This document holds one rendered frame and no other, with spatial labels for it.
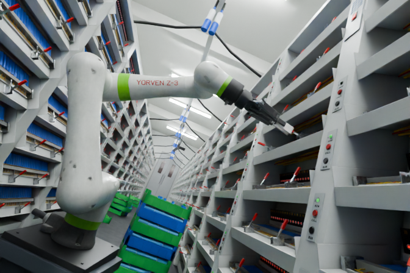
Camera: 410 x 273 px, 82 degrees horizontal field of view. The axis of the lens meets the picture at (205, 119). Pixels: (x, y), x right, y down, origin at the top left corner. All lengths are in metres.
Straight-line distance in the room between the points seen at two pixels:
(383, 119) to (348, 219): 0.25
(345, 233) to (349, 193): 0.10
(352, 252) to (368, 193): 0.17
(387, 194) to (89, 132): 0.77
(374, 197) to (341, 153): 0.16
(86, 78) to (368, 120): 0.82
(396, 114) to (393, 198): 0.19
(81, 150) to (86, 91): 0.19
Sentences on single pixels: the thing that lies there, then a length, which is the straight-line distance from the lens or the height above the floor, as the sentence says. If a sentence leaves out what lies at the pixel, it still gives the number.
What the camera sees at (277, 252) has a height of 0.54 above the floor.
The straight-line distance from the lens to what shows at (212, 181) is 2.71.
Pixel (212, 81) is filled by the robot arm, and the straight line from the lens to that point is 0.87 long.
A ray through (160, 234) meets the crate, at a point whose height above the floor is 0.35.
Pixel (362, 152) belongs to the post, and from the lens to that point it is 0.77.
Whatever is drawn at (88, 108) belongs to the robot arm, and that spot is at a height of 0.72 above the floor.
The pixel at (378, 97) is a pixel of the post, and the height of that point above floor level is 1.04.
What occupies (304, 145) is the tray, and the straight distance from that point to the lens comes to 0.91.
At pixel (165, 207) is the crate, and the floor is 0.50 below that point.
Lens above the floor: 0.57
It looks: 20 degrees up
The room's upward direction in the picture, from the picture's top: 23 degrees clockwise
